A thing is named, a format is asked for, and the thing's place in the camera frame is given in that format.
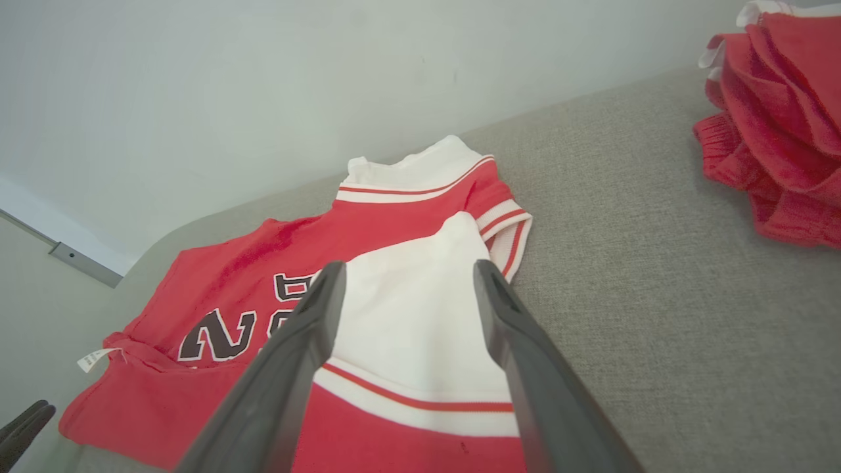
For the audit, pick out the red Bulls 23 jersey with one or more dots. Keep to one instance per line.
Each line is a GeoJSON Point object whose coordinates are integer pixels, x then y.
{"type": "Point", "coordinates": [407, 289]}

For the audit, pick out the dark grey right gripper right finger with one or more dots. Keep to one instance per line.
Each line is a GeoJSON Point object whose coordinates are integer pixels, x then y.
{"type": "Point", "coordinates": [552, 414]}

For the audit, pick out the red shorts with white stripe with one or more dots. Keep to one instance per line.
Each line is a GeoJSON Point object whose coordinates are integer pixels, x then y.
{"type": "Point", "coordinates": [788, 131]}

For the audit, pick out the grey metal wall rail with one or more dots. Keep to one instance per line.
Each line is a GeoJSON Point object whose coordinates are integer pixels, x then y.
{"type": "Point", "coordinates": [82, 261]}

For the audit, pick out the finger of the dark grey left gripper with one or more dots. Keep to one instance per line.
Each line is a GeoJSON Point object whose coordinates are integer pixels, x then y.
{"type": "Point", "coordinates": [23, 417]}
{"type": "Point", "coordinates": [29, 433]}

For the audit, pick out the grey fabric sofa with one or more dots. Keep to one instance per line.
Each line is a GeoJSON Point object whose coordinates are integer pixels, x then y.
{"type": "Point", "coordinates": [657, 295]}

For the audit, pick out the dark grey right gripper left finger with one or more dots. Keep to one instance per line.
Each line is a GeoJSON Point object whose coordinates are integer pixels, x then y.
{"type": "Point", "coordinates": [276, 394]}

